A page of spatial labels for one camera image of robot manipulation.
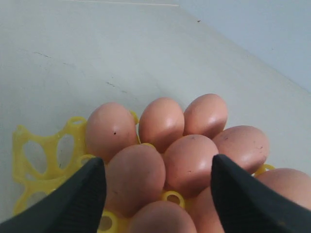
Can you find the yellow plastic egg tray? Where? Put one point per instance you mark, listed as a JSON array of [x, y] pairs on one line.
[[43, 163]]

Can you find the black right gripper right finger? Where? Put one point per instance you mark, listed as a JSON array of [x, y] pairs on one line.
[[245, 205]]

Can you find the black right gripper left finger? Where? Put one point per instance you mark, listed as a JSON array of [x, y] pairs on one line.
[[75, 207]]

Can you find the brown egg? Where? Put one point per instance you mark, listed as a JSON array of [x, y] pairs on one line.
[[206, 115], [204, 214], [247, 146], [135, 177], [188, 164], [161, 123], [161, 217], [109, 129], [293, 184]]

